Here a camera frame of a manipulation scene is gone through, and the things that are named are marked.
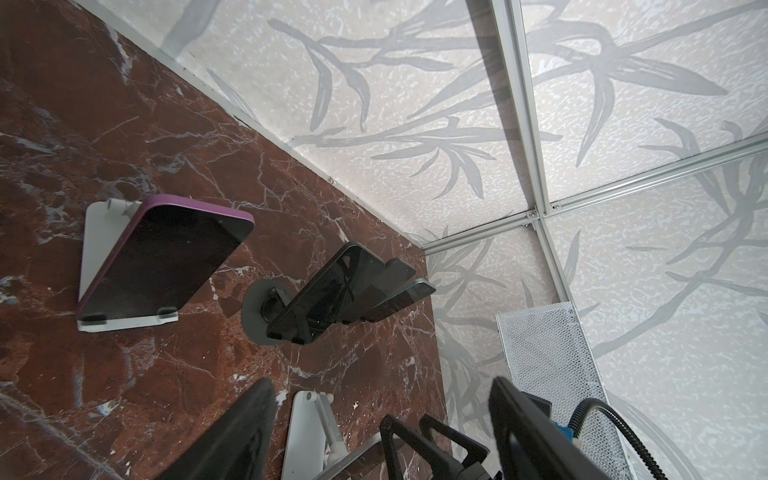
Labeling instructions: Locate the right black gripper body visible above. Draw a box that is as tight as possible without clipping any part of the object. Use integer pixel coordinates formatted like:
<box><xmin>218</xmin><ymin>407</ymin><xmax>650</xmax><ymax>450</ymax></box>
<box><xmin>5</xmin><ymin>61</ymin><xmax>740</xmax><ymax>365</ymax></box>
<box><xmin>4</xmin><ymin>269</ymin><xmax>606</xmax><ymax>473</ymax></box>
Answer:
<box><xmin>379</xmin><ymin>414</ymin><xmax>501</xmax><ymax>479</ymax></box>

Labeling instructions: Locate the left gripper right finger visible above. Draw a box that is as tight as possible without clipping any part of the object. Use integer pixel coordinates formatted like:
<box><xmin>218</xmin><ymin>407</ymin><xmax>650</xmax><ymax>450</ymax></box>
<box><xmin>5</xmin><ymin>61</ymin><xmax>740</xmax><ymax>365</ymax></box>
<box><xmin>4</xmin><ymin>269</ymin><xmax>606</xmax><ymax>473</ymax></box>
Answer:
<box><xmin>488</xmin><ymin>377</ymin><xmax>607</xmax><ymax>480</ymax></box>

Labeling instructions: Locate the white folding phone stand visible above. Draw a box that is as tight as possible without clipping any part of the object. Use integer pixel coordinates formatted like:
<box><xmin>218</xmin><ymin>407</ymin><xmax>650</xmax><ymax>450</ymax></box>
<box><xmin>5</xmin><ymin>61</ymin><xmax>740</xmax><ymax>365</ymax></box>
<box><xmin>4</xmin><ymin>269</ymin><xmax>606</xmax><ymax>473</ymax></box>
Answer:
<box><xmin>281</xmin><ymin>391</ymin><xmax>385</xmax><ymax>480</ymax></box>

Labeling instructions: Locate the grey round-base stand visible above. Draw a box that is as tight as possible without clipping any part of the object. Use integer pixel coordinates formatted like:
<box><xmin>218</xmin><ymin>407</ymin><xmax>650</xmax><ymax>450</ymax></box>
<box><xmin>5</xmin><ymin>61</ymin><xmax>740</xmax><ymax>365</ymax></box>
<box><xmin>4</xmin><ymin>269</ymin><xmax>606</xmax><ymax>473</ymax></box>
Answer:
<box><xmin>241</xmin><ymin>279</ymin><xmax>295</xmax><ymax>346</ymax></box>

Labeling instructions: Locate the right black corrugated cable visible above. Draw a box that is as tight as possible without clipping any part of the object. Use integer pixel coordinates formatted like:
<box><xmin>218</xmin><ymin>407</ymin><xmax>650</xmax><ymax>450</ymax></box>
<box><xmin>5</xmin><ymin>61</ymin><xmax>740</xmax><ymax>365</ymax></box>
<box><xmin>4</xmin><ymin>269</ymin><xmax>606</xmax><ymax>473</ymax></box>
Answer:
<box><xmin>566</xmin><ymin>397</ymin><xmax>670</xmax><ymax>480</ymax></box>

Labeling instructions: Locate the white stand far left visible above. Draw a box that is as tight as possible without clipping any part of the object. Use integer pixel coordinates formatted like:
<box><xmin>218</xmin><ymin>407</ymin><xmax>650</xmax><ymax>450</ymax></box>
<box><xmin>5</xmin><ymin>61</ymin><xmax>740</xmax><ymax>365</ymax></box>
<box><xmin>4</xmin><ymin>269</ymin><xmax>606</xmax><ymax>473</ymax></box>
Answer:
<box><xmin>77</xmin><ymin>199</ymin><xmax>179</xmax><ymax>333</ymax></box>

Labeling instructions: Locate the black phone rear middle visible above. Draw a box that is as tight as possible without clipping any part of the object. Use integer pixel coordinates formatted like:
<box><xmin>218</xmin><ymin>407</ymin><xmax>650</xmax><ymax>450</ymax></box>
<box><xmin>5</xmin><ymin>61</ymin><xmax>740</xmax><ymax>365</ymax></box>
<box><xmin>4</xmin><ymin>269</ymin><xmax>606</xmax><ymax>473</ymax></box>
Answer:
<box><xmin>339</xmin><ymin>257</ymin><xmax>416</xmax><ymax>324</ymax></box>

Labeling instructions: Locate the silver-edged phone rear right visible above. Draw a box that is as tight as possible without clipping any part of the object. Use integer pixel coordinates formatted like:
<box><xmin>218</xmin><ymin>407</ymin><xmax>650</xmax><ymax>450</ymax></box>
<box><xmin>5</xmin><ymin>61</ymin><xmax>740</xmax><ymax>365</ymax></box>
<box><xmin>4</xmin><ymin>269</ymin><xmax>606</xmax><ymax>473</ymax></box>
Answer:
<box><xmin>361</xmin><ymin>278</ymin><xmax>436</xmax><ymax>323</ymax></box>

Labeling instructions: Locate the white wire mesh basket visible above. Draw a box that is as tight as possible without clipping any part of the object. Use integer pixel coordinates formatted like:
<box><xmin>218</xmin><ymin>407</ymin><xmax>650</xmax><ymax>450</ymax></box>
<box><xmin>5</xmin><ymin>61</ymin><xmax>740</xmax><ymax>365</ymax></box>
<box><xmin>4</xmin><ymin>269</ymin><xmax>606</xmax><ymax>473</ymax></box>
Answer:
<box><xmin>496</xmin><ymin>302</ymin><xmax>635</xmax><ymax>479</ymax></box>

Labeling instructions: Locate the black phone on grey stand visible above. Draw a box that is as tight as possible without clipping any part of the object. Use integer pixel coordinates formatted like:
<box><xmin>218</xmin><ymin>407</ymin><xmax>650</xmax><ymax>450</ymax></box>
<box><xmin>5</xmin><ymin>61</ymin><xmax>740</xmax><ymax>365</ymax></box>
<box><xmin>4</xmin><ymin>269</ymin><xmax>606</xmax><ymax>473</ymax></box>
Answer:
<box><xmin>266</xmin><ymin>242</ymin><xmax>385</xmax><ymax>345</ymax></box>

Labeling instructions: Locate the purple-edged phone far left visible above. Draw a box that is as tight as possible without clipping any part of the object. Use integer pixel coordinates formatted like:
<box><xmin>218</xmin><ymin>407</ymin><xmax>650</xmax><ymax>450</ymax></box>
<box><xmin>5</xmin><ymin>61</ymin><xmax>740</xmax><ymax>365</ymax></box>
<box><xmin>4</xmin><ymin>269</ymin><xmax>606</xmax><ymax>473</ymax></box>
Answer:
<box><xmin>76</xmin><ymin>194</ymin><xmax>254</xmax><ymax>326</ymax></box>

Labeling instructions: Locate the aluminium frame crossbar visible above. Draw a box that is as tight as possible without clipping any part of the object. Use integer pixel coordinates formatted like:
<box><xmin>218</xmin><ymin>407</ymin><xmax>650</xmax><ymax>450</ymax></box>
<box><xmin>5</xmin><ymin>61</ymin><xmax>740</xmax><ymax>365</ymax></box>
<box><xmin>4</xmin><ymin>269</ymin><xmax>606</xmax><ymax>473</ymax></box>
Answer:
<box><xmin>423</xmin><ymin>132</ymin><xmax>767</xmax><ymax>255</ymax></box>

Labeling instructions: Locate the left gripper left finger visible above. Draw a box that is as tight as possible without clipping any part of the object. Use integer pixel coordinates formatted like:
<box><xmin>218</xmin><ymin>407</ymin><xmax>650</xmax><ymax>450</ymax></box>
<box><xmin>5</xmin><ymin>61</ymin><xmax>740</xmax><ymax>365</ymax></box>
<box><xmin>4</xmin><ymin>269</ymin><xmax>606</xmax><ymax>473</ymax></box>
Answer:
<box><xmin>159</xmin><ymin>378</ymin><xmax>277</xmax><ymax>479</ymax></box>

